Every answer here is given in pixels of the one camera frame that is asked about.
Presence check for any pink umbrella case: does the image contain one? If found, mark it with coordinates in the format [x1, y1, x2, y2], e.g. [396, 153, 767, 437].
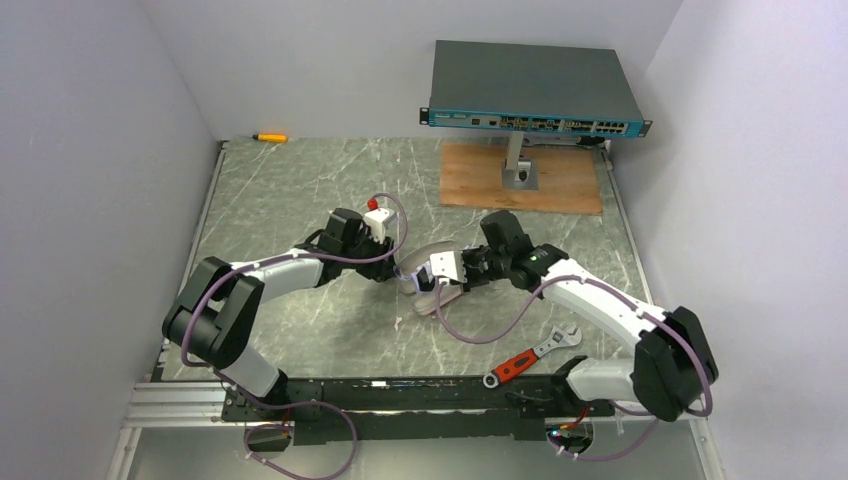
[395, 240, 459, 316]

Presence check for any lilac umbrella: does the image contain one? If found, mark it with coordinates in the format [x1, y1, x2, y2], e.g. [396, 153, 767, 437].
[394, 264, 433, 295]

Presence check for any wooden base board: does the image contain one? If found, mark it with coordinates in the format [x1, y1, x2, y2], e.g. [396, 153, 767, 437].
[440, 144, 603, 215]

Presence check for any network switch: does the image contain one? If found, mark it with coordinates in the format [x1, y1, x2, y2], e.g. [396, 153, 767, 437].
[419, 40, 652, 164]

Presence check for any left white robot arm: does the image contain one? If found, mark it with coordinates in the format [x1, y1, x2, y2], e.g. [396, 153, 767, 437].
[162, 205, 397, 405]

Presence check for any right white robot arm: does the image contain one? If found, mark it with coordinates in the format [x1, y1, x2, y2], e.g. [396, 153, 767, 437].
[459, 210, 719, 422]

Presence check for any black yellow tool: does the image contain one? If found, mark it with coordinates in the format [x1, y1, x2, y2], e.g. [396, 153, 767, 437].
[576, 136, 606, 148]

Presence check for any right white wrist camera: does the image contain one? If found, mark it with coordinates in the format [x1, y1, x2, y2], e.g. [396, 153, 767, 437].
[425, 250, 468, 285]

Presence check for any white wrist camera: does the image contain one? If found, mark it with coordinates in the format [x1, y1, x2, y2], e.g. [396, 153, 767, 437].
[363, 197, 397, 243]
[425, 250, 468, 285]

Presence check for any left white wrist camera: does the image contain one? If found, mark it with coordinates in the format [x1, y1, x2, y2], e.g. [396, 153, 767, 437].
[363, 197, 397, 243]

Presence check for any red handled adjustable wrench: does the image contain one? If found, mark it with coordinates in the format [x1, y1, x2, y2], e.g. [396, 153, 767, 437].
[482, 324, 583, 389]

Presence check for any yellow handled screwdriver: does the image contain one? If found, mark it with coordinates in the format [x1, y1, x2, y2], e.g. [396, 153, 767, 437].
[251, 133, 288, 144]

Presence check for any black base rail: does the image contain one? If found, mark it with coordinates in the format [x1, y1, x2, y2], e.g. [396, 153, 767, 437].
[222, 374, 614, 446]

